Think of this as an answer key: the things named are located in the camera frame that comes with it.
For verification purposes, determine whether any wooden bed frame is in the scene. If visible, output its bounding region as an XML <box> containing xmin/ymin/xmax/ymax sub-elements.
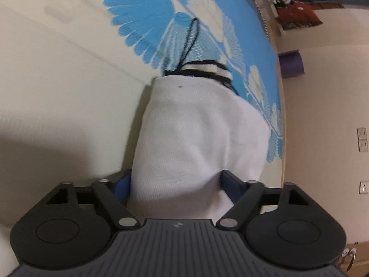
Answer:
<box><xmin>274</xmin><ymin>50</ymin><xmax>289</xmax><ymax>181</ymax></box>

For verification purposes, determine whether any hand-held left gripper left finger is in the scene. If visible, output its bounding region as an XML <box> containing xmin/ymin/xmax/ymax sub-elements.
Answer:
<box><xmin>37</xmin><ymin>169</ymin><xmax>141</xmax><ymax>230</ymax></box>

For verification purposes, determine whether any red cushion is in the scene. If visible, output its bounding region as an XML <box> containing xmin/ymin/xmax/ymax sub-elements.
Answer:
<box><xmin>276</xmin><ymin>1</ymin><xmax>322</xmax><ymax>31</ymax></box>

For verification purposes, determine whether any blue white patterned bed sheet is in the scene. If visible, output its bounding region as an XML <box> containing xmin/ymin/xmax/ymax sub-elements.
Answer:
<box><xmin>0</xmin><ymin>0</ymin><xmax>285</xmax><ymax>267</ymax></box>

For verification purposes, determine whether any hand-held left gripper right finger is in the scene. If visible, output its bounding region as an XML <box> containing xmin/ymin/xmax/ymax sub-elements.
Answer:
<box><xmin>216</xmin><ymin>170</ymin><xmax>321</xmax><ymax>231</ymax></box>

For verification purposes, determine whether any metal ring handle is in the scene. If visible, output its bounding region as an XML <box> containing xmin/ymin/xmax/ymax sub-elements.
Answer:
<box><xmin>340</xmin><ymin>247</ymin><xmax>358</xmax><ymax>272</ymax></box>

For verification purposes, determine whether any black white striped hoodie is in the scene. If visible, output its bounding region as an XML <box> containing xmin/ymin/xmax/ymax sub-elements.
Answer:
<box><xmin>129</xmin><ymin>17</ymin><xmax>272</xmax><ymax>223</ymax></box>

